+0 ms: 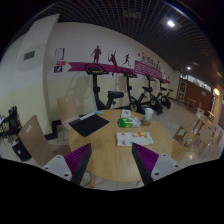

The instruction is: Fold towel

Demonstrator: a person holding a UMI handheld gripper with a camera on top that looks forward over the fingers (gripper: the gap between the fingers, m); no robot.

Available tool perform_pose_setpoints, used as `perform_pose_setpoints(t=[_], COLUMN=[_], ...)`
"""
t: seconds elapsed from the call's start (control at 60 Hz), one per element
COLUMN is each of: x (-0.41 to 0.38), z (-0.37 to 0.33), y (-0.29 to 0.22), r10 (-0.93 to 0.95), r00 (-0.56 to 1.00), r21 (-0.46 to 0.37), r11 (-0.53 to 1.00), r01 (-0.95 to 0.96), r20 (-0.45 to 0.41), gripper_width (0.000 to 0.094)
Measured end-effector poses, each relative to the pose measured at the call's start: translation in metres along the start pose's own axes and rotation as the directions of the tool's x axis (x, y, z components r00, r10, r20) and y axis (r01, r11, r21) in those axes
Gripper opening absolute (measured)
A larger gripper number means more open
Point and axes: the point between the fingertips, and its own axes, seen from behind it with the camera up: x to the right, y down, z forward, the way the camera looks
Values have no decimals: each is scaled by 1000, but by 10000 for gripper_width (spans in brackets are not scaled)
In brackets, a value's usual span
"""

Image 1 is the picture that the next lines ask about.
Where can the ceiling lights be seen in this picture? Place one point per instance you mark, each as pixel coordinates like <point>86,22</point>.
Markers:
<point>171,23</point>

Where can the wooden cup holder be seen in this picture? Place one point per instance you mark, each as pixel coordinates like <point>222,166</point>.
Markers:
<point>145,123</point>

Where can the black desk mat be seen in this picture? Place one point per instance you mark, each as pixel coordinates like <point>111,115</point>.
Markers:
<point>88,125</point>

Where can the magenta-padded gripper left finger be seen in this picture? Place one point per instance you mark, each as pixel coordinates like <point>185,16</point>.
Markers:
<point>55,165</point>

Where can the purple wall poster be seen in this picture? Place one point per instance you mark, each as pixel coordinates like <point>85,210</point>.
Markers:
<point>58,69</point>

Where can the black bin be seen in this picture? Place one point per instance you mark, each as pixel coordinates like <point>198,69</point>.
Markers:
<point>20,150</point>

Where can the black exercise bike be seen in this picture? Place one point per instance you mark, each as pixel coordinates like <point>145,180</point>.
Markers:
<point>96,86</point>
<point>130,93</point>
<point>165,96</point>
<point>151,98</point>

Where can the white shelf unit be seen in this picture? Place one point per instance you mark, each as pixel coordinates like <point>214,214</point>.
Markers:
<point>182,90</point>

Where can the red wall poster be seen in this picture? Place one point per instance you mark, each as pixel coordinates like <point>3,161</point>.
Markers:
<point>61,63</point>

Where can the white paper cup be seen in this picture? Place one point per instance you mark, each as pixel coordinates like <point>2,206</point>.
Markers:
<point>148,114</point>

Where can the dark wall sign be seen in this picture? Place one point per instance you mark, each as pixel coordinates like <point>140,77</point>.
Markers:
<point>29,55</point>

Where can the green wet wipes pack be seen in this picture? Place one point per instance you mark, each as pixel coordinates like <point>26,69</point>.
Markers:
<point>128,122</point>

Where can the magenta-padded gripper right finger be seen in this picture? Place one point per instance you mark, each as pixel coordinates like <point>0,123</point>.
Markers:
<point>166,165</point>

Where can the white wall poster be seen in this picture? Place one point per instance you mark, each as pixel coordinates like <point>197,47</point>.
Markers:
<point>59,53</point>

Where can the white towel with colourful print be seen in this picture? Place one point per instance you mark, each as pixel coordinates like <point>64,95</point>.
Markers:
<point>135,139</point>

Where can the blue and orange marker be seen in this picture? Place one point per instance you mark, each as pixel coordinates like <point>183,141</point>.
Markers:
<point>100,112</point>

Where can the black metal rack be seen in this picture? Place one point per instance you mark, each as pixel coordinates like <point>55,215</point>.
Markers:
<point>12,121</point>

